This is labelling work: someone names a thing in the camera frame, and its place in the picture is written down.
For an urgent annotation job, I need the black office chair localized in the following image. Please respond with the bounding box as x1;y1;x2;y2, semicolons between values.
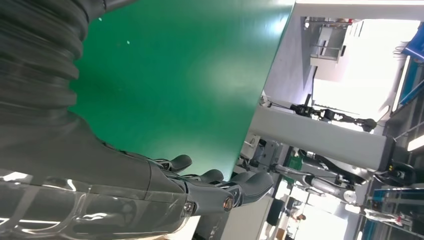
266;198;286;226

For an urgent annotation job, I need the green crate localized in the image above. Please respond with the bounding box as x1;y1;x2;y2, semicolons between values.
286;155;304;183

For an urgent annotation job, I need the white cabinet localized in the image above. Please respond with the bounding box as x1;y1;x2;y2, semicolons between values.
309;19;349;82

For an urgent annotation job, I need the grey blue machine frame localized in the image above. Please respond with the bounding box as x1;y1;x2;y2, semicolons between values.
361;187;424;240

